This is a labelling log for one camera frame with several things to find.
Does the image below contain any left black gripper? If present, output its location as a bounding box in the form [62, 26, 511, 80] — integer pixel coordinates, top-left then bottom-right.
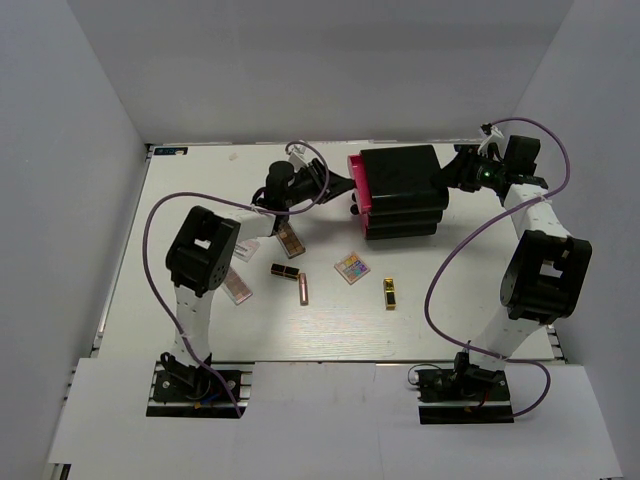
[283, 157, 354, 208]

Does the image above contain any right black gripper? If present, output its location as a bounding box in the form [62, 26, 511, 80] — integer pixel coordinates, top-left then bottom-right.
[430, 144, 507, 193]

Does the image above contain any pink top drawer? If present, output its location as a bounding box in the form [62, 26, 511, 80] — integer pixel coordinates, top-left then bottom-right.
[347, 153, 372, 236]

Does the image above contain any black drawer organizer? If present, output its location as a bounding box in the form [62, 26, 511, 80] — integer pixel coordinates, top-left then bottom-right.
[360, 145, 449, 241]

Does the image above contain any rose gold lipstick tube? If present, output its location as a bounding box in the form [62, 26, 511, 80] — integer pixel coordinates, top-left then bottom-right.
[298, 273, 309, 306]

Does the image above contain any gold black lipstick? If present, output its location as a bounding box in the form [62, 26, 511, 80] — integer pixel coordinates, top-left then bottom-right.
[383, 278, 397, 310]
[270, 263, 300, 280]

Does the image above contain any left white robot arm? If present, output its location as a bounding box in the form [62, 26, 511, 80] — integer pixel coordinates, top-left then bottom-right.
[165, 159, 355, 399]

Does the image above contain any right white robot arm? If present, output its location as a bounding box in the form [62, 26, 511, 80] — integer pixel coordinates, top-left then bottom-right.
[437, 135, 592, 399]

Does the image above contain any clear labelled makeup case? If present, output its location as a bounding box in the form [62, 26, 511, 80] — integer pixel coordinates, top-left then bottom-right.
[234, 239, 260, 263]

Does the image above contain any brown eyeshadow palette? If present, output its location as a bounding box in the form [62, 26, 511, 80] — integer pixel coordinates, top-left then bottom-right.
[275, 222, 306, 259]

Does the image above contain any colourful eyeshadow palette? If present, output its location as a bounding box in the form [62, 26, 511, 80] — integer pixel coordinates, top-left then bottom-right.
[334, 251, 371, 285]

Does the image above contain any pink nude eyeshadow palette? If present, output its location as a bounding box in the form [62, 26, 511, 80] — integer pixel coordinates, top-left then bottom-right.
[223, 268, 253, 306]

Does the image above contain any blue label sticker left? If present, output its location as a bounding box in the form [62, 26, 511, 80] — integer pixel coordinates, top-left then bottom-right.
[153, 147, 188, 156]

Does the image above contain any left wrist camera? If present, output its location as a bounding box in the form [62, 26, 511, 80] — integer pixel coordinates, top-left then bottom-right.
[285, 141, 307, 171]

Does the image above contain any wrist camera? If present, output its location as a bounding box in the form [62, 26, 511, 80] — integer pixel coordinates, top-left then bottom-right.
[285, 141, 307, 171]
[478, 123, 505, 156]

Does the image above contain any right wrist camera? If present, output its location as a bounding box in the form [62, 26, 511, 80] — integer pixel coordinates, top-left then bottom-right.
[478, 123, 505, 156]

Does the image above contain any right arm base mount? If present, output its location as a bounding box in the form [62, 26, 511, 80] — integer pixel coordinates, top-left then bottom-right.
[407, 352, 514, 425]

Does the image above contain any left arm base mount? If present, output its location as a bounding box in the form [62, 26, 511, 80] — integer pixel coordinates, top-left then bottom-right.
[146, 352, 255, 419]

